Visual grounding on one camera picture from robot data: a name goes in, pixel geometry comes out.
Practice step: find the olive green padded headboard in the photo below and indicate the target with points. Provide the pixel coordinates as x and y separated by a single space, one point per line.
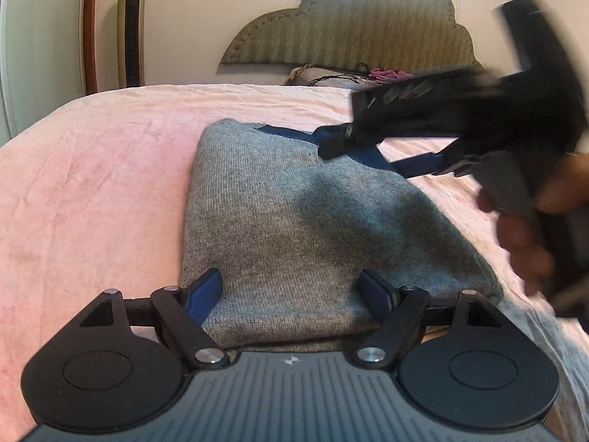
411 35

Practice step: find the gold tower air conditioner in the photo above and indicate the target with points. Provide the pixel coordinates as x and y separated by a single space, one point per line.
130 43

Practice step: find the pile of crumpled clothes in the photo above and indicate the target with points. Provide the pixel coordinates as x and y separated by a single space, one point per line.
388 75

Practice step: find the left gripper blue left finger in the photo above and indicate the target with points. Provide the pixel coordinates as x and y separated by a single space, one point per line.
180 314

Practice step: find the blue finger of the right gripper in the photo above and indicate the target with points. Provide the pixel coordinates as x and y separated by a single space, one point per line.
435 164
340 140

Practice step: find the frosted glass wardrobe door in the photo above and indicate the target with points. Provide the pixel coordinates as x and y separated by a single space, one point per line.
41 60

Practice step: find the grey knit garment navy trim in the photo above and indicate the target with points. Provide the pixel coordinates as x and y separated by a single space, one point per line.
290 233

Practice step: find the striped patterned pillow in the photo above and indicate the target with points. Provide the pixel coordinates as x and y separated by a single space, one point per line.
313 76

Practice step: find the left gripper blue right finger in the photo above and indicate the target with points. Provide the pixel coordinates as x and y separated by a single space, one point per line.
399 312

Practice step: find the pink bed sheet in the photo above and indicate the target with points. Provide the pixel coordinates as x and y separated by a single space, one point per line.
94 195

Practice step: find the right hand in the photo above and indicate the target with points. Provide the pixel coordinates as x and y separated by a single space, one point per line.
545 231

